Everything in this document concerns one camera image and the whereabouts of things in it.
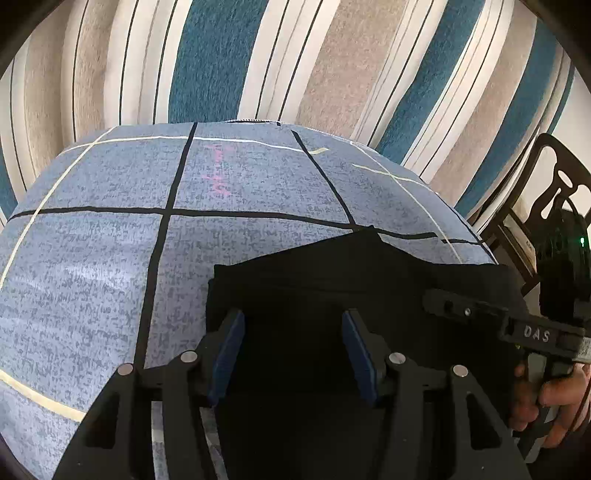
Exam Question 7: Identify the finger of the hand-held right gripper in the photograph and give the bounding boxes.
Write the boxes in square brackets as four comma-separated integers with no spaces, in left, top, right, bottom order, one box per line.
[422,287,511,325]

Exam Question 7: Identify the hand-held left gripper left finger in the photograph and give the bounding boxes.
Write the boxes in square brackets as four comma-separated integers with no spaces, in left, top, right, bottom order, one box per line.
[53,308,247,480]

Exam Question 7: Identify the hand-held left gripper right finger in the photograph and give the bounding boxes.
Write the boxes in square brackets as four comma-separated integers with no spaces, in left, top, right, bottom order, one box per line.
[341,308,533,480]

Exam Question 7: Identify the black pants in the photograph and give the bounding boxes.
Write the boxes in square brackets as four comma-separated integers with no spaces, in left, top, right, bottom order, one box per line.
[205,226,532,480]

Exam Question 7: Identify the person's right hand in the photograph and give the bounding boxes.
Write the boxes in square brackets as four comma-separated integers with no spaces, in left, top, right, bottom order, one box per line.
[510,360,591,449]

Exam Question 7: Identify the dark wooden chair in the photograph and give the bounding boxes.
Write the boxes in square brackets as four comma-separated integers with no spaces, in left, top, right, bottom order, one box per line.
[480,133,591,296]

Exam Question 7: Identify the blue checked bed blanket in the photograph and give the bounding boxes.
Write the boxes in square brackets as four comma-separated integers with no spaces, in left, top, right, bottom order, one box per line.
[0,119,499,480]

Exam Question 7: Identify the striped curtain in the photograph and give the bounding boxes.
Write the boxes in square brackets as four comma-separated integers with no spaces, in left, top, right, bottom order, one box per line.
[0,0,578,232]

